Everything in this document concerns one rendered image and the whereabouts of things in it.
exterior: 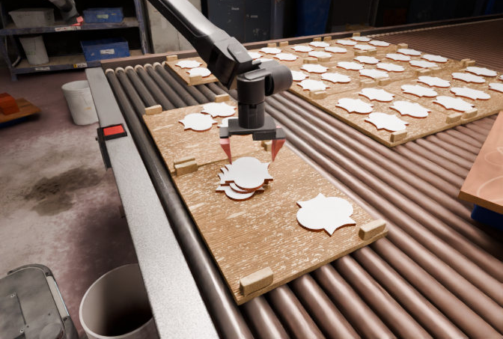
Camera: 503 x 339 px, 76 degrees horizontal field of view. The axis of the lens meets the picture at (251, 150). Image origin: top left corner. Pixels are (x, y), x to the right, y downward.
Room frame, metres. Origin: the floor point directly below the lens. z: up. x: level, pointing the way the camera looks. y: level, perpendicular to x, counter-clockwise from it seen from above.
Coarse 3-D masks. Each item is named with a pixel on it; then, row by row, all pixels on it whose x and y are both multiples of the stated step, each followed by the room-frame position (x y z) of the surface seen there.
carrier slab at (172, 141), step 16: (176, 112) 1.09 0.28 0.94; (192, 112) 1.09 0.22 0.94; (160, 128) 0.96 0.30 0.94; (176, 128) 0.96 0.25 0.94; (160, 144) 0.85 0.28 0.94; (176, 144) 0.85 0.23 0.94; (192, 144) 0.85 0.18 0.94; (208, 144) 0.85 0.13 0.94; (240, 144) 0.85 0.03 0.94; (256, 144) 0.85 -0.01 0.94; (208, 160) 0.76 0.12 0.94
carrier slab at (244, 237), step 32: (224, 160) 0.76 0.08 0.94; (288, 160) 0.76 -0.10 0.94; (192, 192) 0.62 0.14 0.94; (256, 192) 0.62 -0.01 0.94; (288, 192) 0.62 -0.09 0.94; (320, 192) 0.62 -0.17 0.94; (224, 224) 0.51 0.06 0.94; (256, 224) 0.51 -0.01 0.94; (288, 224) 0.51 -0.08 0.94; (224, 256) 0.43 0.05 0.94; (256, 256) 0.43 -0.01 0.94; (288, 256) 0.43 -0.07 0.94; (320, 256) 0.43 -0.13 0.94
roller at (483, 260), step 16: (272, 112) 1.14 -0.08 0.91; (288, 128) 1.03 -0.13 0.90; (304, 128) 1.00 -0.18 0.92; (320, 144) 0.89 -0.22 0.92; (336, 160) 0.81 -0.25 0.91; (368, 176) 0.71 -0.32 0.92; (384, 192) 0.65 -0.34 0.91; (400, 208) 0.60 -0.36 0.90; (416, 208) 0.58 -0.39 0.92; (432, 224) 0.53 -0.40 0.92; (448, 240) 0.49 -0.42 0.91; (464, 240) 0.48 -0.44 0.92; (480, 256) 0.44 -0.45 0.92; (496, 272) 0.41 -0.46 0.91
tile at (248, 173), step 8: (240, 160) 0.72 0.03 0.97; (248, 160) 0.72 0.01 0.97; (256, 160) 0.72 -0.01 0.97; (232, 168) 0.68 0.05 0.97; (240, 168) 0.68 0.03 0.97; (248, 168) 0.68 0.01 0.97; (256, 168) 0.68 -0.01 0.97; (264, 168) 0.68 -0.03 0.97; (232, 176) 0.65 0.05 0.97; (240, 176) 0.65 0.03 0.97; (248, 176) 0.65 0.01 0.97; (256, 176) 0.65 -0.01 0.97; (264, 176) 0.65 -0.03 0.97; (240, 184) 0.61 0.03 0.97; (248, 184) 0.61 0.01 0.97; (256, 184) 0.61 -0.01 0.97
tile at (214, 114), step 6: (204, 108) 1.11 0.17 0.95; (210, 108) 1.11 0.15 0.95; (216, 108) 1.11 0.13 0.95; (222, 108) 1.11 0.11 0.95; (228, 108) 1.11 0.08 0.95; (234, 108) 1.12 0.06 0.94; (210, 114) 1.06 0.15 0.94; (216, 114) 1.05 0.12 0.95; (222, 114) 1.05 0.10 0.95; (228, 114) 1.05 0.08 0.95
